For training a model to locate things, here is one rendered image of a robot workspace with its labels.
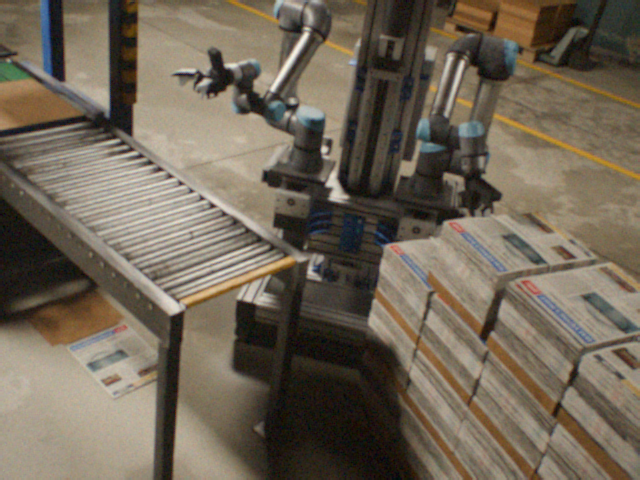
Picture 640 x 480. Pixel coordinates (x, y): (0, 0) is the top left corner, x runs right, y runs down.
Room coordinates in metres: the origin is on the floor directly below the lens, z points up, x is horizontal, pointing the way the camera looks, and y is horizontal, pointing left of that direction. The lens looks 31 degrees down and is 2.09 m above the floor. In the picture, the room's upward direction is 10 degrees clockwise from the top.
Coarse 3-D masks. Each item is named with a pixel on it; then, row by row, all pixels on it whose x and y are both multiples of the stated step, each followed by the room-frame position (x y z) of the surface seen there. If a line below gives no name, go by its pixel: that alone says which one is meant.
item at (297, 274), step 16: (112, 128) 2.79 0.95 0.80; (128, 144) 2.66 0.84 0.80; (160, 160) 2.57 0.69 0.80; (176, 176) 2.46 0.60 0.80; (192, 192) 2.38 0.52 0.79; (208, 192) 2.38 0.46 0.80; (224, 208) 2.28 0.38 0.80; (256, 224) 2.21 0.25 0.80; (272, 240) 2.12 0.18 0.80; (288, 256) 2.05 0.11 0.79; (304, 256) 2.06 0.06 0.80; (288, 272) 2.04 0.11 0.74; (304, 272) 2.04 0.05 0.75
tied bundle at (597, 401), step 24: (600, 360) 1.41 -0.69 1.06; (624, 360) 1.43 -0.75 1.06; (576, 384) 1.43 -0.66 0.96; (600, 384) 1.37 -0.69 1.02; (624, 384) 1.34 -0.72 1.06; (576, 408) 1.40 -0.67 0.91; (600, 408) 1.35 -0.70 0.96; (624, 408) 1.31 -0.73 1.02; (600, 432) 1.33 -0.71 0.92; (624, 432) 1.29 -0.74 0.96; (624, 456) 1.26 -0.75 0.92
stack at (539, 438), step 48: (432, 240) 2.26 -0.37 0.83; (384, 288) 2.14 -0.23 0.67; (432, 288) 1.95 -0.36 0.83; (384, 336) 2.08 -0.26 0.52; (432, 336) 1.88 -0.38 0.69; (384, 384) 2.03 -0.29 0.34; (432, 384) 1.82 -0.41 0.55; (480, 384) 1.67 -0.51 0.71; (480, 432) 1.61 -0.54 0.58; (528, 432) 1.49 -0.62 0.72
